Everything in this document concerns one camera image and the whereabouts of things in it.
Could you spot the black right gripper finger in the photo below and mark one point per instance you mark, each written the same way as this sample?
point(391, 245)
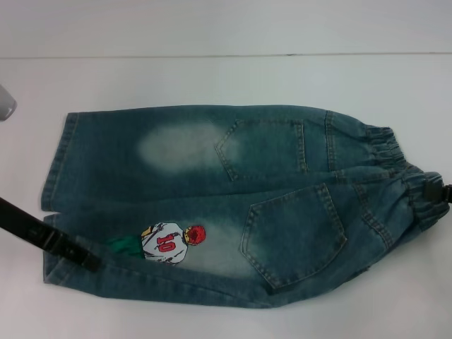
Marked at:
point(436, 189)

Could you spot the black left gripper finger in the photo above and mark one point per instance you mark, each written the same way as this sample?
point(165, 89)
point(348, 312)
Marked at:
point(74, 252)

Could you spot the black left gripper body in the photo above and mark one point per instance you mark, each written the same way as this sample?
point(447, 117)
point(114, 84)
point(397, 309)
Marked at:
point(21, 220)

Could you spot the blue denim shorts basketball print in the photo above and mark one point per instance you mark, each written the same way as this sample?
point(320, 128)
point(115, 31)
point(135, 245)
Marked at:
point(212, 183)

